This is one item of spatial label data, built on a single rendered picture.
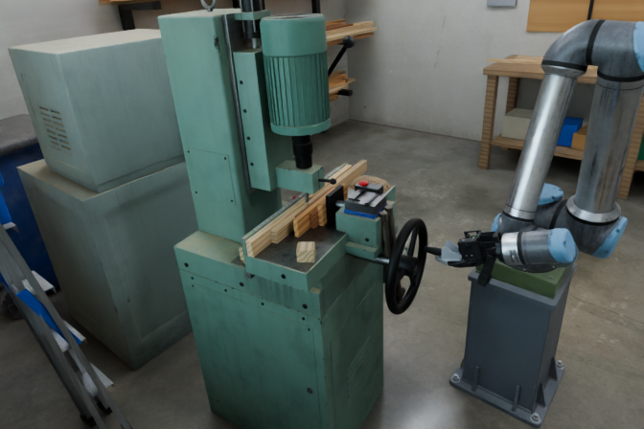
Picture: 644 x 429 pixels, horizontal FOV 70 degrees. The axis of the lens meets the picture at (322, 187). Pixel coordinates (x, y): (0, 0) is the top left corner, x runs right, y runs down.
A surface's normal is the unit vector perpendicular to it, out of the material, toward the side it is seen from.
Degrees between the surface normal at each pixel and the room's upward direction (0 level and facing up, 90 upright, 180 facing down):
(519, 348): 90
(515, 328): 90
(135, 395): 0
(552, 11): 90
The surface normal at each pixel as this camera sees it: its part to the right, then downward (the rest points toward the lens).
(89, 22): 0.77, 0.22
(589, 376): -0.05, -0.91
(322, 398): -0.51, 0.39
